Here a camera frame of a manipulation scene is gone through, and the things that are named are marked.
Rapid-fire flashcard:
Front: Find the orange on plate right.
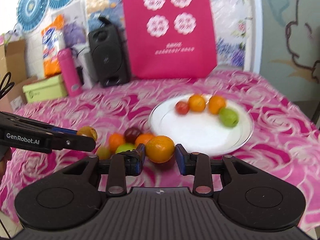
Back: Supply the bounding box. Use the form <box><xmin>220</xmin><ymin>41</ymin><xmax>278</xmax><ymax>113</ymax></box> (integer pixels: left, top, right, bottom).
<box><xmin>208</xmin><ymin>95</ymin><xmax>226</xmax><ymax>115</ymax></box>

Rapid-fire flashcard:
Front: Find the tan longan left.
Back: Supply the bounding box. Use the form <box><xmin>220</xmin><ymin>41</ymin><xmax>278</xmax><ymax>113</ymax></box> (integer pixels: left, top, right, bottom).
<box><xmin>96</xmin><ymin>145</ymin><xmax>112</xmax><ymax>160</ymax></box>

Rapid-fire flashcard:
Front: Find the cardboard box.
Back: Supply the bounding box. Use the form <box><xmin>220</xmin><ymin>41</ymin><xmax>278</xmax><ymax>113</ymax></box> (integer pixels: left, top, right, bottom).
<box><xmin>1</xmin><ymin>39</ymin><xmax>37</xmax><ymax>113</ymax></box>

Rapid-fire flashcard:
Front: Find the pink thermos bottle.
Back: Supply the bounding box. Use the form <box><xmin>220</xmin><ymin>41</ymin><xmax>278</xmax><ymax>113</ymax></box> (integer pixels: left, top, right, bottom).
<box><xmin>57</xmin><ymin>48</ymin><xmax>82</xmax><ymax>96</ymax></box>

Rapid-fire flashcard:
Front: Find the black speaker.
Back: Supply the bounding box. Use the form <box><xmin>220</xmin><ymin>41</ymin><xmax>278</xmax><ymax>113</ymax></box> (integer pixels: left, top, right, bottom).
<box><xmin>88</xmin><ymin>16</ymin><xmax>131</xmax><ymax>87</ymax></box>

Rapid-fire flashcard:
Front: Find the orange mandarin pile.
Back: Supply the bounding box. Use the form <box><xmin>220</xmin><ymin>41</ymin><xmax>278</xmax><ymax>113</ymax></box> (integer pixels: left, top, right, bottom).
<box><xmin>135</xmin><ymin>133</ymin><xmax>155</xmax><ymax>146</ymax></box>
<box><xmin>108</xmin><ymin>133</ymin><xmax>126</xmax><ymax>153</ymax></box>

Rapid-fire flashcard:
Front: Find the dark red plum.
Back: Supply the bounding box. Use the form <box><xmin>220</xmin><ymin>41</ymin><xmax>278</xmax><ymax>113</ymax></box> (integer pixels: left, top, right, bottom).
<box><xmin>124</xmin><ymin>127</ymin><xmax>142</xmax><ymax>144</ymax></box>

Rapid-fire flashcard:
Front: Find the green box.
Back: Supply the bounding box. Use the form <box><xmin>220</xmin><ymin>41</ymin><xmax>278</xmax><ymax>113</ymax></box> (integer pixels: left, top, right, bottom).
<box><xmin>22</xmin><ymin>74</ymin><xmax>68</xmax><ymax>103</ymax></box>

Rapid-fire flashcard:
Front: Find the orange on plate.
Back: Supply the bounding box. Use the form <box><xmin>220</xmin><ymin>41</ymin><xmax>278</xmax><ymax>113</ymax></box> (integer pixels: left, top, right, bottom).
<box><xmin>208</xmin><ymin>95</ymin><xmax>226</xmax><ymax>115</ymax></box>
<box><xmin>188</xmin><ymin>94</ymin><xmax>206</xmax><ymax>113</ymax></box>

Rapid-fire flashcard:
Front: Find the large green fruit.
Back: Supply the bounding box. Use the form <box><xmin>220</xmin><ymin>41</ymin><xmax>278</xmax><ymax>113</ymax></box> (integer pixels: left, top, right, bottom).
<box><xmin>115</xmin><ymin>143</ymin><xmax>136</xmax><ymax>154</ymax></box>

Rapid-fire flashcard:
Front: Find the yellow orange fruit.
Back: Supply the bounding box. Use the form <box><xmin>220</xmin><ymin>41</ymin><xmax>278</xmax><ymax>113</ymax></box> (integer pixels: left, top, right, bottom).
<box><xmin>145</xmin><ymin>135</ymin><xmax>175</xmax><ymax>164</ymax></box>

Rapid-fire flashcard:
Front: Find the orange on plate left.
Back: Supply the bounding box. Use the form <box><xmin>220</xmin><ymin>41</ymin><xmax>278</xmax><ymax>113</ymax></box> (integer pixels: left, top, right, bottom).
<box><xmin>188</xmin><ymin>94</ymin><xmax>206</xmax><ymax>113</ymax></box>

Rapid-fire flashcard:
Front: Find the small green fruit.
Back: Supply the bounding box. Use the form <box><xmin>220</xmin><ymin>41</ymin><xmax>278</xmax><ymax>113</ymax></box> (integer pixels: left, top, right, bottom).
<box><xmin>219</xmin><ymin>107</ymin><xmax>239</xmax><ymax>128</ymax></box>

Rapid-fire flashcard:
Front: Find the pink tote bag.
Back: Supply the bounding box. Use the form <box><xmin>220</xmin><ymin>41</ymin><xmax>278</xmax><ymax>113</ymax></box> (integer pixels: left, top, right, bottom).
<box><xmin>123</xmin><ymin>0</ymin><xmax>217</xmax><ymax>79</ymax></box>

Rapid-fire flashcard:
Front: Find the black cable loop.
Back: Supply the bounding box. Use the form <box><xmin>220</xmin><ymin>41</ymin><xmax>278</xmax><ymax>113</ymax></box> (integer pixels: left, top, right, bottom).
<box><xmin>0</xmin><ymin>71</ymin><xmax>15</xmax><ymax>98</ymax></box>

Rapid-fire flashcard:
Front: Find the orange mandarin top pile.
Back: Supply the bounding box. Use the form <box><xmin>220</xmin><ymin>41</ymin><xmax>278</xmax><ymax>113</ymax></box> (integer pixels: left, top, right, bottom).
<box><xmin>135</xmin><ymin>133</ymin><xmax>155</xmax><ymax>146</ymax></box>

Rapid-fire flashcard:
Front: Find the orange mandarin left pile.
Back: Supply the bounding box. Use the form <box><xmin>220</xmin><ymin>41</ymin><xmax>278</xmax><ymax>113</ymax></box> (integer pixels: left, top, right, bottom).
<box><xmin>108</xmin><ymin>133</ymin><xmax>126</xmax><ymax>153</ymax></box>

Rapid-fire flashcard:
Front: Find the white round plate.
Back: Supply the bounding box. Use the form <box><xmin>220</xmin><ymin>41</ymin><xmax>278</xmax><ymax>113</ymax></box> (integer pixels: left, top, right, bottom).
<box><xmin>148</xmin><ymin>94</ymin><xmax>254</xmax><ymax>157</ymax></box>

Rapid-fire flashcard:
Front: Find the white appliance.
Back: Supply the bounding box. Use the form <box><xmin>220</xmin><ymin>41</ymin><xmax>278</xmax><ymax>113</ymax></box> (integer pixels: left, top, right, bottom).
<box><xmin>73</xmin><ymin>44</ymin><xmax>98</xmax><ymax>90</ymax></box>

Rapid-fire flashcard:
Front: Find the person's left hand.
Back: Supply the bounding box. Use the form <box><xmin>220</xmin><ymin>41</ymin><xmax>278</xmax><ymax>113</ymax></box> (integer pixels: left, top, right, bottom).
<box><xmin>0</xmin><ymin>148</ymin><xmax>12</xmax><ymax>180</ymax></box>

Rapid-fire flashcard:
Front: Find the pink rose tablecloth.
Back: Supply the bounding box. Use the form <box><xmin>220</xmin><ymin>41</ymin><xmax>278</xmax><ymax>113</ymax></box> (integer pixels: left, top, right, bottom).
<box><xmin>0</xmin><ymin>69</ymin><xmax>320</xmax><ymax>233</ymax></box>

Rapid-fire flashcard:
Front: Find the red yellow apple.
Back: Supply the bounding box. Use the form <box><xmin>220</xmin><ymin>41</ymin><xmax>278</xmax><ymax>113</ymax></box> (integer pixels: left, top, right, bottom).
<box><xmin>76</xmin><ymin>126</ymin><xmax>98</xmax><ymax>141</ymax></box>

